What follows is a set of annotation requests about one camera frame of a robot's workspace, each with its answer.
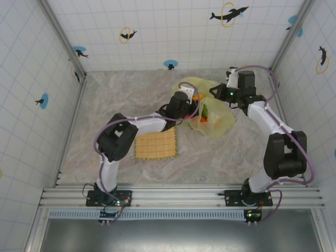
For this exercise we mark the green pear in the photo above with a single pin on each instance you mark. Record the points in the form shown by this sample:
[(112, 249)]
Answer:
[(205, 110)]

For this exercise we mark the red-orange tomato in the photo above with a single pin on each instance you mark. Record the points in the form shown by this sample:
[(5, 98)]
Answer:
[(203, 120)]

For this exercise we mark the yellow-green plastic bag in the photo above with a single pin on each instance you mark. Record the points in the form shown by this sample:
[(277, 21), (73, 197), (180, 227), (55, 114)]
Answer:
[(223, 118)]

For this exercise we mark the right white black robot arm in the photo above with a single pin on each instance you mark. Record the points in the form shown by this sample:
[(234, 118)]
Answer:
[(270, 120)]

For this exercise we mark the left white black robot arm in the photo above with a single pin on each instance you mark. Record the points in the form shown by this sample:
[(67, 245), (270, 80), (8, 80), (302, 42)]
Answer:
[(149, 123)]

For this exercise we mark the penguin blue circle sticker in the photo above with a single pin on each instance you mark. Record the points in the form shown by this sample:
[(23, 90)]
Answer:
[(170, 64)]

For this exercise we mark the bamboo mat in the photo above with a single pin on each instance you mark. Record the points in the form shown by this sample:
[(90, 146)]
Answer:
[(155, 144)]

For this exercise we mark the blue patch black animal sticker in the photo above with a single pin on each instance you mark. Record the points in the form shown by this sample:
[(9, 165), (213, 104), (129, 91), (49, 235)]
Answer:
[(292, 19)]

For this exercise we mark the shark blue circle sticker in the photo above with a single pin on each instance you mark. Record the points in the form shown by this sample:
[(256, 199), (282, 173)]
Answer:
[(79, 51)]

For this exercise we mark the small black circuit board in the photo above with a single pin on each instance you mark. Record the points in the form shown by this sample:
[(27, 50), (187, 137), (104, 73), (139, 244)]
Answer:
[(253, 215), (107, 214)]

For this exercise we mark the small fish blue circle sticker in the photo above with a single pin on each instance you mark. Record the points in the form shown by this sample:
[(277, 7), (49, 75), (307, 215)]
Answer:
[(43, 101)]

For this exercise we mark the aluminium corner post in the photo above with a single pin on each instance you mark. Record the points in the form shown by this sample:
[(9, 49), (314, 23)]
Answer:
[(62, 34), (293, 34)]

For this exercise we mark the aluminium mounting rail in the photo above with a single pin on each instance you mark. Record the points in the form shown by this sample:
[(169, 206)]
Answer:
[(178, 195)]

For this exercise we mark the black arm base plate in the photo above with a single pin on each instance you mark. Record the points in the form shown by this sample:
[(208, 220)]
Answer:
[(92, 200), (232, 197)]

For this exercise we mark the aluminium frame bar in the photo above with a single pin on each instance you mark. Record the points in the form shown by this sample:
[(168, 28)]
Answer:
[(36, 231), (321, 231)]

